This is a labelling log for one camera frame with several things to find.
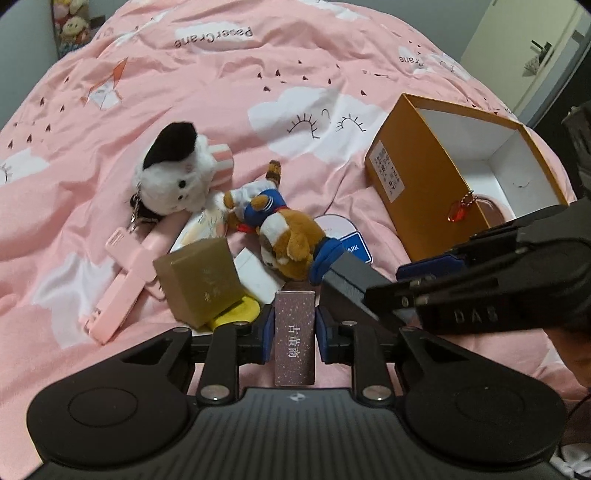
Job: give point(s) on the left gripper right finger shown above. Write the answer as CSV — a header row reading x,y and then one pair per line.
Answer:
x,y
328,337

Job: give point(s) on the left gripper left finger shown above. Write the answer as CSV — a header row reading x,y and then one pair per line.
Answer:
x,y
267,325

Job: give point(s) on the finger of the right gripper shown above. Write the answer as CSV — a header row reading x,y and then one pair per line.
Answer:
x,y
436,267
399,304

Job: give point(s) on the purple photo card box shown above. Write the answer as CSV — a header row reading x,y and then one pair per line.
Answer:
x,y
294,339

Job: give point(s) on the dark grey small box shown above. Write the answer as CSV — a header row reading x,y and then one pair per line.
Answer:
x,y
343,288

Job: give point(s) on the yellow toy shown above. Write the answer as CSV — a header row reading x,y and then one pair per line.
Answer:
x,y
246,310

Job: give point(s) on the blue card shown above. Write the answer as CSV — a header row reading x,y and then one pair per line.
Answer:
x,y
340,227

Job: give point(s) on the gold cardboard box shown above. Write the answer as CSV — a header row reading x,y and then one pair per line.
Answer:
x,y
199,281

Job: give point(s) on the brown blue plush toy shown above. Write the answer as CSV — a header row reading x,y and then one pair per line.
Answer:
x,y
291,242

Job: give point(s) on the orange cardboard box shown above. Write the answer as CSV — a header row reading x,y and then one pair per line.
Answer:
x,y
446,172

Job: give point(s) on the white illustrated card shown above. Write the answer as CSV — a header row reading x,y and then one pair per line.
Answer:
x,y
210,223

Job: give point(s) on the pink patterned bedsheet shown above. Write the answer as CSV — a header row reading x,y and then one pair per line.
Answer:
x,y
304,83

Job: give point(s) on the stuffed toys in background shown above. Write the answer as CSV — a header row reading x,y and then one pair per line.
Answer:
x,y
74,26

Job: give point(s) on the white black plush keychain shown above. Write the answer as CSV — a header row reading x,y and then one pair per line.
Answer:
x,y
178,173

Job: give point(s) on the cupboard door with handle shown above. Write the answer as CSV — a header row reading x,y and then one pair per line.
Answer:
x,y
521,50

